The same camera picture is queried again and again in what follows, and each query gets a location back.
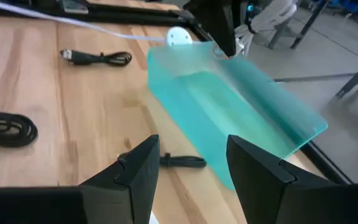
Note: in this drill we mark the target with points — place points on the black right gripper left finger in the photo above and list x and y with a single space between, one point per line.
126 193

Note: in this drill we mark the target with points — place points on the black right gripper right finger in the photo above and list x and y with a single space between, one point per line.
266 193

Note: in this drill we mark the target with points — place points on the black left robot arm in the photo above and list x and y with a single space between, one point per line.
213 25

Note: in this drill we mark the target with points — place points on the teal translucent plastic bin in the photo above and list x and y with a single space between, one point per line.
228 102

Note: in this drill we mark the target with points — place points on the white instruction booklet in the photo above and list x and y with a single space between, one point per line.
153 218

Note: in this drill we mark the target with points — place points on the grey stand leg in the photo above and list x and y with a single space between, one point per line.
357 77

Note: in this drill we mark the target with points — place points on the white round charger puck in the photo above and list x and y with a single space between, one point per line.
179 35

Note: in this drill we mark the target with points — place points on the black table leg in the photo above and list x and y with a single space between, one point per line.
309 23

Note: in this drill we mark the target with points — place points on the person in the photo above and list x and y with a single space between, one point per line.
272 15

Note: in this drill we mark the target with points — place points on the black computer with blue light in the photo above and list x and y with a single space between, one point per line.
250 7

